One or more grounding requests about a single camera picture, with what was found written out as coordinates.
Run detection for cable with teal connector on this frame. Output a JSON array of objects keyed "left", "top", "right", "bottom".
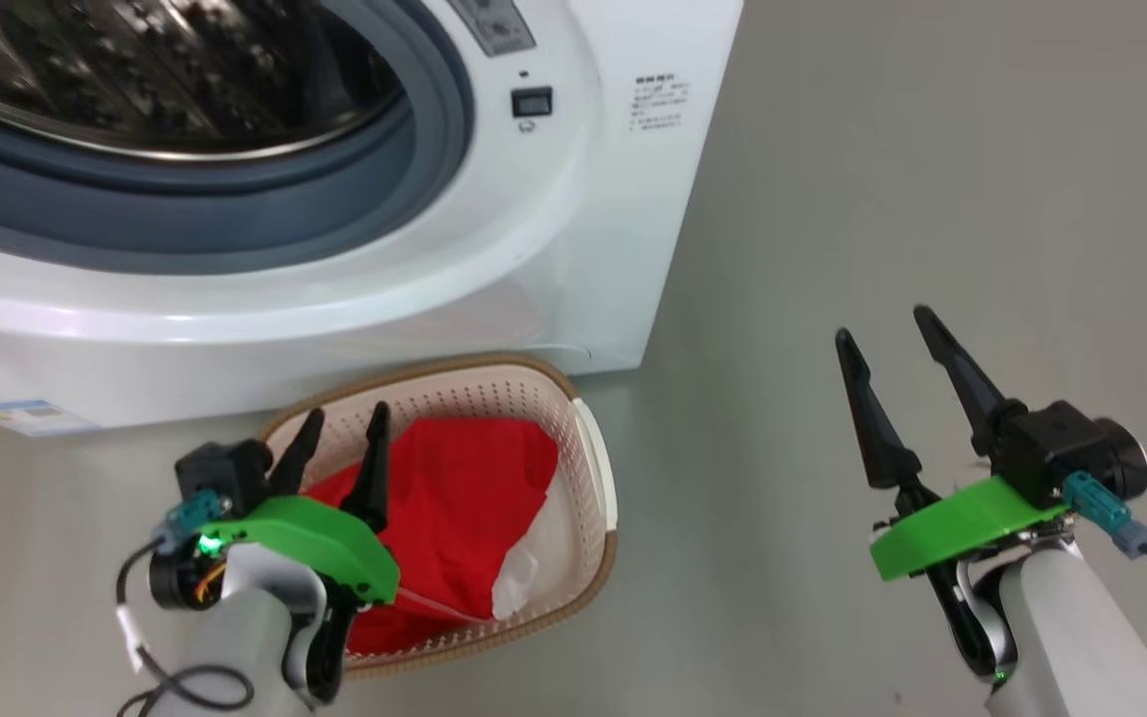
[
  {"left": 157, "top": 490, "right": 216, "bottom": 554},
  {"left": 1063, "top": 470, "right": 1147, "bottom": 579}
]

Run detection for red and white garment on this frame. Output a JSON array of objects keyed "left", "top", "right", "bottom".
[{"left": 300, "top": 416, "right": 574, "bottom": 658}]

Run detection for blue energy label sticker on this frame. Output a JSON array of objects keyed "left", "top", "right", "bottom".
[{"left": 0, "top": 400, "right": 102, "bottom": 439}]

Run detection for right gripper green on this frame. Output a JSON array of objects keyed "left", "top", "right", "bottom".
[{"left": 835, "top": 305, "right": 1072, "bottom": 582}]

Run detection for cream perforated basket brown rim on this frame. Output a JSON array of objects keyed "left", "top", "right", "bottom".
[{"left": 257, "top": 354, "right": 620, "bottom": 681}]

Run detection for stainless steel washing machine drum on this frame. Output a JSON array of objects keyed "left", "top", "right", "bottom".
[{"left": 0, "top": 0, "right": 407, "bottom": 163}]

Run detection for left thin black cable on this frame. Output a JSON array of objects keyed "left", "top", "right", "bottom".
[{"left": 115, "top": 543, "right": 256, "bottom": 717}]

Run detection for right cable with teal connector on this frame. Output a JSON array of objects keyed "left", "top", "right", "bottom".
[{"left": 1063, "top": 470, "right": 1147, "bottom": 579}]

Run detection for grey warning sticker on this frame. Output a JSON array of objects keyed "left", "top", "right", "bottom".
[{"left": 449, "top": 0, "right": 537, "bottom": 58}]

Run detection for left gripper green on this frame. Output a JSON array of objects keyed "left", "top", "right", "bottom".
[{"left": 197, "top": 401, "right": 401, "bottom": 605}]

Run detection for left cable with teal connector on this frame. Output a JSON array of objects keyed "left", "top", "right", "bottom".
[{"left": 157, "top": 490, "right": 216, "bottom": 554}]

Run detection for white front-load washing machine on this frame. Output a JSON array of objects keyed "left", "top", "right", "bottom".
[{"left": 0, "top": 0, "right": 746, "bottom": 439}]

